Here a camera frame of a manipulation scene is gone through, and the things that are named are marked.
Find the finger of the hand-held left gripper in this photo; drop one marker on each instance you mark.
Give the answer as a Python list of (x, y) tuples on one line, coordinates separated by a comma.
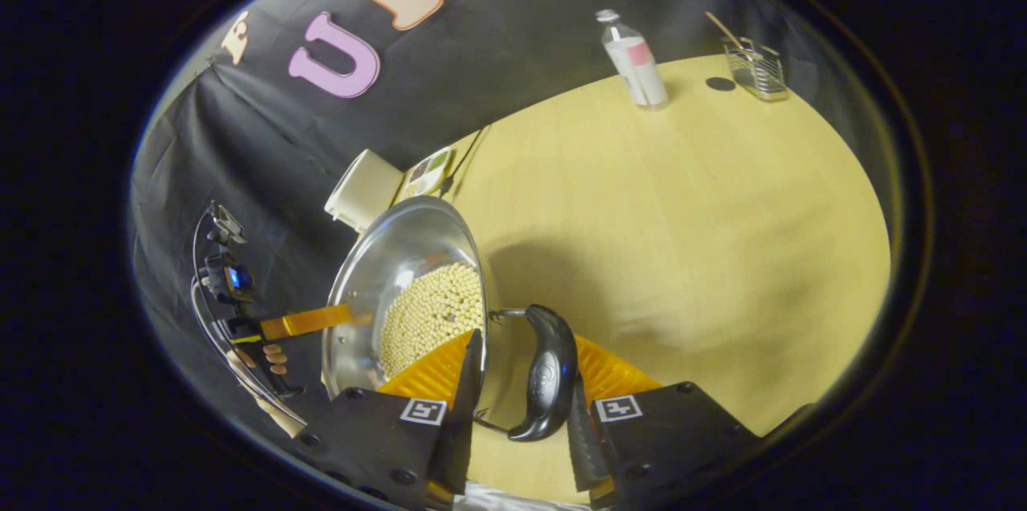
[(309, 321)]

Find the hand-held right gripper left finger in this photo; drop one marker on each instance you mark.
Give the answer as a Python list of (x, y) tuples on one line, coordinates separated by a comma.
[(461, 423)]

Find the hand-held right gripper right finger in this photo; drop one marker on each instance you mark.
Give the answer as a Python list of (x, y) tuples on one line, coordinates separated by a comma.
[(582, 447)]

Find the pile of yellow beans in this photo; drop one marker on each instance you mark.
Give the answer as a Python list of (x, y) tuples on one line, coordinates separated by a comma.
[(433, 310)]

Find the white box appliance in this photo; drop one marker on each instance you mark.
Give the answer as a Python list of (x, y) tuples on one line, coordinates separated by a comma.
[(365, 190)]

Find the white divided bean dish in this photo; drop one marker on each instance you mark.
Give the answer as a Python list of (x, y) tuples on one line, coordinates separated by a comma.
[(425, 172)]

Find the clear bottle with pink label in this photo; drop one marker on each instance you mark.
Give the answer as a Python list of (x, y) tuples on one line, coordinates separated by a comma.
[(638, 66)]

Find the small black round disc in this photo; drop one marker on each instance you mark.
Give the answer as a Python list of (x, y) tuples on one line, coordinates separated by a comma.
[(720, 83)]

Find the wooden stick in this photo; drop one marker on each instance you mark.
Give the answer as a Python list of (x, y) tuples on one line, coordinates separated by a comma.
[(726, 31)]

